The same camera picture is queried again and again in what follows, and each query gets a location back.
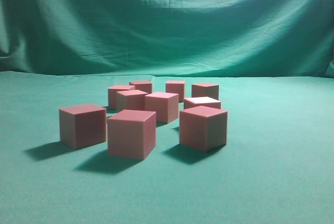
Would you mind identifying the green cloth backdrop and cover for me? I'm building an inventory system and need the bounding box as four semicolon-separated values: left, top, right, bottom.
1;0;333;223

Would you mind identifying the edge pink cube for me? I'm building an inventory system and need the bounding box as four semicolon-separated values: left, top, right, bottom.
191;82;220;100

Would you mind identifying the column pink cube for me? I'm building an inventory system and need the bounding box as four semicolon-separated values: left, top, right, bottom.
145;92;179;123
129;80;153;93
116;90;148;112
59;104;106;149
108;85;135;110
179;105;228;152
184;97;221;109

